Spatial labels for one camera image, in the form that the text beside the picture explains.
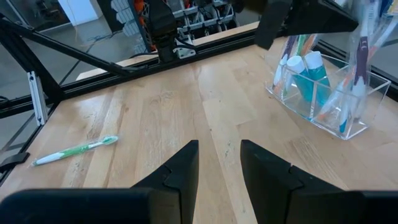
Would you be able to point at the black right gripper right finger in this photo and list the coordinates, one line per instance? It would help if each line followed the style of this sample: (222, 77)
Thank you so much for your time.
(270, 193)

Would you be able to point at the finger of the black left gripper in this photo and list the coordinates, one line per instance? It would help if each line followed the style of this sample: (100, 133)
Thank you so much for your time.
(320, 18)

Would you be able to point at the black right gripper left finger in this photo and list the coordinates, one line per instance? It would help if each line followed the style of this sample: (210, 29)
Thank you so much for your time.
(174, 193)

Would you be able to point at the blue packaged toothbrush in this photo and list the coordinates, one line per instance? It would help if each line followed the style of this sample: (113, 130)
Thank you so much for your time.
(288, 46)

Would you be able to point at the orange packaged toothbrush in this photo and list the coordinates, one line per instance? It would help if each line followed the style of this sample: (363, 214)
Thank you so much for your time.
(350, 79)
(310, 43)

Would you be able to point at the green packaged toothbrush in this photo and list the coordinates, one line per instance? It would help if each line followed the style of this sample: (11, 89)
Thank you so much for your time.
(74, 151)
(300, 43)

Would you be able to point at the blue toothpaste tube white cap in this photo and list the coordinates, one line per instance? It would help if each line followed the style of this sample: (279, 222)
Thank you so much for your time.
(303, 82)
(320, 77)

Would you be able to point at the purple packaged toothbrush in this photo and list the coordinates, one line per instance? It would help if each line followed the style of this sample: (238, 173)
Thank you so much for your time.
(362, 62)

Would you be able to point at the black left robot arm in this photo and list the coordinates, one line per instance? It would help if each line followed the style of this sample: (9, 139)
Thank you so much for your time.
(161, 25)

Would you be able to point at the grey equipment rack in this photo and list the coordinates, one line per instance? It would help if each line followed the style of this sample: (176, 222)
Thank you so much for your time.
(202, 18)

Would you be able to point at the clear acrylic organizer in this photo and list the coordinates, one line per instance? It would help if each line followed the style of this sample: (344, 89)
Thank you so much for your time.
(377, 93)

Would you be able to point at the white hexagon pattern panel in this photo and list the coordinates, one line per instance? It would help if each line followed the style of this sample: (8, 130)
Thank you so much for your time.
(127, 28)

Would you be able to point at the silver aluminium plate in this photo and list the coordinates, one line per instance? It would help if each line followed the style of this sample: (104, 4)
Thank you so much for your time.
(37, 99)

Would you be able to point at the silver mounting bracket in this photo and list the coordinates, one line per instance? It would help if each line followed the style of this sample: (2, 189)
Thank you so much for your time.
(185, 49)

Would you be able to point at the black frame bracket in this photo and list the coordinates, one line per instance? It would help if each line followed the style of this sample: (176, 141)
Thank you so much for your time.
(14, 159)

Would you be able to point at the black aluminium table frame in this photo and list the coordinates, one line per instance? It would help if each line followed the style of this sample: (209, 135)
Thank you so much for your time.
(31, 62)

